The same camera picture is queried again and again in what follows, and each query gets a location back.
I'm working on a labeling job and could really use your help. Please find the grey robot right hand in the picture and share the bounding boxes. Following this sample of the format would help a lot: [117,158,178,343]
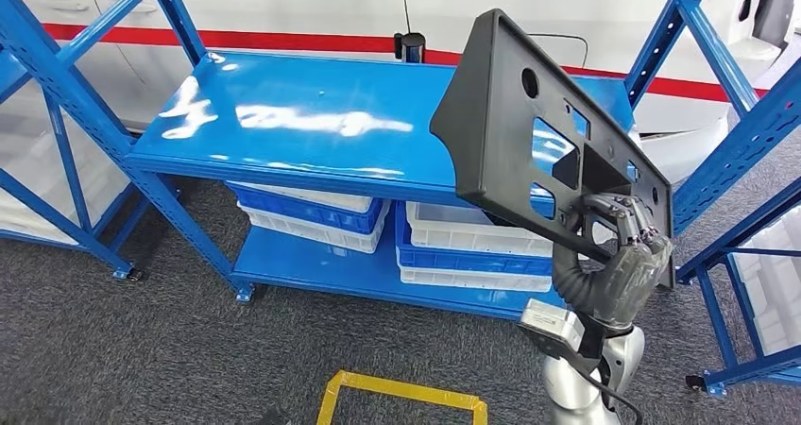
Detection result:
[580,192,675,334]

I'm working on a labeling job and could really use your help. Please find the black plastic plate bracket part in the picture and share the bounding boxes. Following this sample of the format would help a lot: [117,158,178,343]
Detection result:
[429,8,677,291]

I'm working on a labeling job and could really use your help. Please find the blue steel shelf rack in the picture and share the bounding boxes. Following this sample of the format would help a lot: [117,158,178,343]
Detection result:
[0,0,801,323]
[678,184,801,400]
[0,34,145,282]

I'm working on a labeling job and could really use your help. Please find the yellow floor tape square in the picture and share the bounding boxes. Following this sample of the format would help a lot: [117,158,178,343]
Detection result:
[315,369,489,425]

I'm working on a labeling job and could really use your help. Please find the white car with red stripe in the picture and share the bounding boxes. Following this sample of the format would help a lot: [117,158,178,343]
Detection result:
[0,0,801,186]

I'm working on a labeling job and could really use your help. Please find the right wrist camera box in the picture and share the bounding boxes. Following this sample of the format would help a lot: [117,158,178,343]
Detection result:
[517,297,605,364]

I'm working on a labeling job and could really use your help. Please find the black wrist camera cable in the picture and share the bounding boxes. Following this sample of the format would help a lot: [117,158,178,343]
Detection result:
[566,347,646,425]

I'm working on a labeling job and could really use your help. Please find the black stanchion post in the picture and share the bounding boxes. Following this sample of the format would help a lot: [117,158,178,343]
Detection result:
[392,32,428,65]

